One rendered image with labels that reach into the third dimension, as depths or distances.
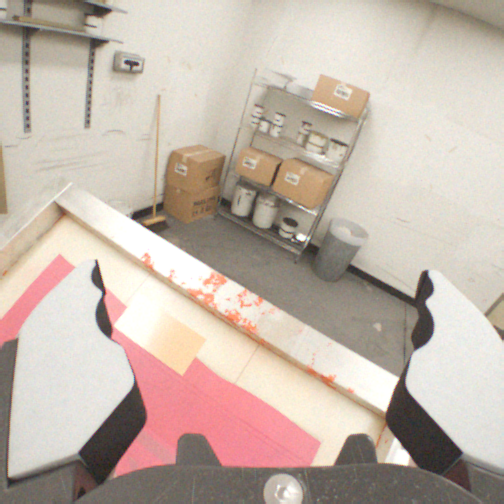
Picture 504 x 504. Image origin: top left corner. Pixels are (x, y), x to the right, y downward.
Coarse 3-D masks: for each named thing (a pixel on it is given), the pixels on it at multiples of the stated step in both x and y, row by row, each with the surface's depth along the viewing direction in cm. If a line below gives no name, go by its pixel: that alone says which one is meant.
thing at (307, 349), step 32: (64, 192) 38; (32, 224) 36; (96, 224) 36; (128, 224) 36; (0, 256) 34; (128, 256) 36; (160, 256) 33; (192, 288) 32; (224, 288) 32; (224, 320) 33; (256, 320) 30; (288, 320) 30; (288, 352) 28; (320, 352) 28; (352, 352) 28; (352, 384) 27; (384, 384) 27; (384, 416) 27; (384, 448) 25
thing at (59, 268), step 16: (48, 272) 36; (64, 272) 36; (32, 288) 35; (48, 288) 35; (16, 304) 34; (32, 304) 34; (112, 304) 34; (0, 320) 33; (16, 320) 33; (112, 320) 33; (0, 336) 32; (112, 336) 32; (128, 352) 31; (144, 352) 31; (144, 368) 31
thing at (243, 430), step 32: (160, 384) 30; (192, 384) 30; (224, 384) 30; (160, 416) 28; (192, 416) 28; (224, 416) 28; (256, 416) 29; (224, 448) 27; (256, 448) 27; (288, 448) 27
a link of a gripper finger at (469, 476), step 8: (456, 464) 5; (464, 464) 4; (472, 464) 4; (448, 472) 5; (456, 472) 5; (464, 472) 4; (472, 472) 4; (480, 472) 4; (488, 472) 4; (456, 480) 5; (464, 480) 4; (472, 480) 4; (480, 480) 4; (488, 480) 4; (496, 480) 4; (464, 488) 4; (472, 488) 4; (480, 488) 4; (488, 488) 4; (496, 488) 4; (480, 496) 4; (488, 496) 4; (496, 496) 4
